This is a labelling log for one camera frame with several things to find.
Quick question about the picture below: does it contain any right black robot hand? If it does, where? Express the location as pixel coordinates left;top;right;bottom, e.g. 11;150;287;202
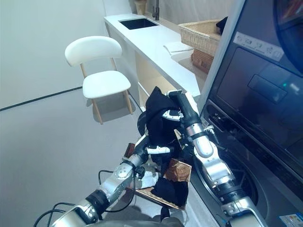
162;89;202;130

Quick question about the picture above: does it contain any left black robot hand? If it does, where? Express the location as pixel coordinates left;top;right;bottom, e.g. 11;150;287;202
134;136;175;164

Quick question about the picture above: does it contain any black garment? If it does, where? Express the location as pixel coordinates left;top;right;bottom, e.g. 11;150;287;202
215;16;229;34
151;177;189;207
144;86;188;176

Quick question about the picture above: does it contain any dark brown wooden tray stand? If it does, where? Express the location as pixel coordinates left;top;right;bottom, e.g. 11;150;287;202
122;142;185;210

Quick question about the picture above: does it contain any white garment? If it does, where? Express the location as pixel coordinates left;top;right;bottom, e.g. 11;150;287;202
139;169;162;189

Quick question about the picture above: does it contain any brown wicker basket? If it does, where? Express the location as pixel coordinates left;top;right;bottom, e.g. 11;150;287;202
192;48;215;73

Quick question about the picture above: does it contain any folded white towel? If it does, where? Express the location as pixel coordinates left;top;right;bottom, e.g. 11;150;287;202
163;42;194;53

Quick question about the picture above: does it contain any dark stacked dryer unit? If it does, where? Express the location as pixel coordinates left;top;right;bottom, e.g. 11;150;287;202
205;0;303;171

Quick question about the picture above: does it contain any white chair with wooden legs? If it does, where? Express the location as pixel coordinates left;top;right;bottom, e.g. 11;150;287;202
64;35;133;125

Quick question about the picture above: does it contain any grey robot torso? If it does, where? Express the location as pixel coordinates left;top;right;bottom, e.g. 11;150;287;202
99;216;185;227

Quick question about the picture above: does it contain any white counter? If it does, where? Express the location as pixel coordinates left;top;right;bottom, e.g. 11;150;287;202
103;13;202;112

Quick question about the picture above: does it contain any pale wicker basket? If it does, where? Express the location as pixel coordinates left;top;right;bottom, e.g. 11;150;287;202
178;20;223;51

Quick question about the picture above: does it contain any black sink basin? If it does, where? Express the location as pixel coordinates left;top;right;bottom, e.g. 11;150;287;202
118;18;159;30

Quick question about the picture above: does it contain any black baseboard strip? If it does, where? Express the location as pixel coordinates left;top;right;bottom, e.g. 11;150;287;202
0;86;83;112

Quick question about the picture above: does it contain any potted white flower plant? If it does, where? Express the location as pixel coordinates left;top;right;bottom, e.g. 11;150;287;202
135;0;147;12

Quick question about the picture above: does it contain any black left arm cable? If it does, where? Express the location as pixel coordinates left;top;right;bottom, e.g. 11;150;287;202
33;168;137;227

